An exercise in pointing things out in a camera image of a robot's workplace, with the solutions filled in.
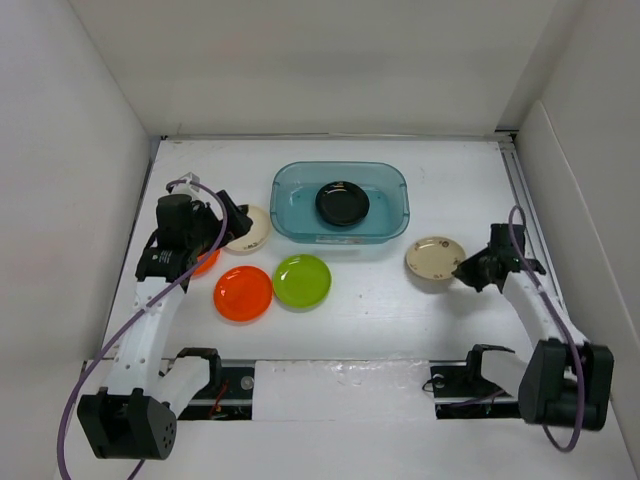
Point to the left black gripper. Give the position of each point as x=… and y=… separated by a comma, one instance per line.
x=204, y=210

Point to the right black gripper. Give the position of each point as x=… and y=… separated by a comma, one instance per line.
x=465, y=270

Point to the cream plate with dark mark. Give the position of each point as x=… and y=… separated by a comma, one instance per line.
x=258, y=234

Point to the small orange plate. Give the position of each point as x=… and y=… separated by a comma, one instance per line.
x=205, y=263

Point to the beige patterned plate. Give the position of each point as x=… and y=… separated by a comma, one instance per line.
x=434, y=258

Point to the lime green plate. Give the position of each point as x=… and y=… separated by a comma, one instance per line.
x=302, y=281

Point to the black plate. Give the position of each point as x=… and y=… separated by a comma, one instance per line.
x=342, y=204

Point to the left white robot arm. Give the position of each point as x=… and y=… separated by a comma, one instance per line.
x=134, y=413

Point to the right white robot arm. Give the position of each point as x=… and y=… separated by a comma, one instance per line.
x=567, y=380

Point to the blue plastic bin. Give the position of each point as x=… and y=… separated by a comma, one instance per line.
x=292, y=205

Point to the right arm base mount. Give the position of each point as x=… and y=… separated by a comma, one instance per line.
x=460, y=392

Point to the right aluminium rail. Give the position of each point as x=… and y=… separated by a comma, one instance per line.
x=536, y=243

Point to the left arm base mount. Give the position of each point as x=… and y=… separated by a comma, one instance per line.
x=229, y=394

